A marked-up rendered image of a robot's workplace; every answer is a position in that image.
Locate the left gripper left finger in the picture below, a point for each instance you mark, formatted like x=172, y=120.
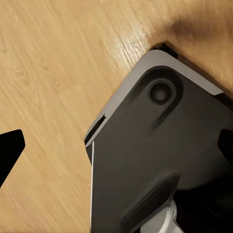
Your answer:
x=11, y=146

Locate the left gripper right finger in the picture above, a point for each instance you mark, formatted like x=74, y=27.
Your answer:
x=225, y=144

